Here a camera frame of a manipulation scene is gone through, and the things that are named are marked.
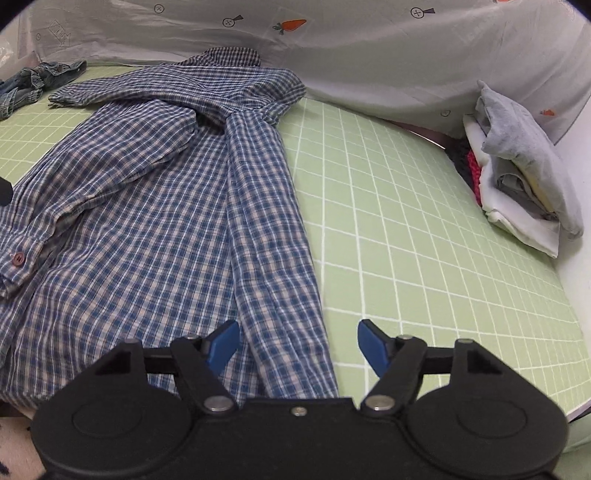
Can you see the blue plaid shirt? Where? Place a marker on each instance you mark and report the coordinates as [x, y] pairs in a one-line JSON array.
[[161, 230]]

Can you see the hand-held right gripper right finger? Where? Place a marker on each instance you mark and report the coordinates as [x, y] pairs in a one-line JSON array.
[[373, 346]]

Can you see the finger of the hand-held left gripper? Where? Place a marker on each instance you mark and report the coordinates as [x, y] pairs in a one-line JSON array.
[[4, 191]]

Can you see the green grid bed sheet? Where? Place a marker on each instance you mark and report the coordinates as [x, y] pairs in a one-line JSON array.
[[415, 230]]

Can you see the red patterned garment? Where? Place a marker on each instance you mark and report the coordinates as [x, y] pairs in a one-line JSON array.
[[473, 173]]

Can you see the dark folded garment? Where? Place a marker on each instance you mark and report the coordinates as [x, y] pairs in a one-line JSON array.
[[461, 159]]

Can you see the white carrot print sheet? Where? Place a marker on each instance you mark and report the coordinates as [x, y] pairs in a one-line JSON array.
[[369, 46]]

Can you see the clear plastic bag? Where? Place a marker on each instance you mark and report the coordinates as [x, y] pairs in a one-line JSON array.
[[7, 54]]

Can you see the grey folded garment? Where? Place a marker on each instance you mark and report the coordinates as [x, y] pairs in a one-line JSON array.
[[521, 134]]

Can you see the blue denim garment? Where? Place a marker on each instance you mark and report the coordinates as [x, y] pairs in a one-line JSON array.
[[27, 83]]

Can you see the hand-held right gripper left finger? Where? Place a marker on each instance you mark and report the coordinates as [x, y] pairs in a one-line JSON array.
[[224, 344]]

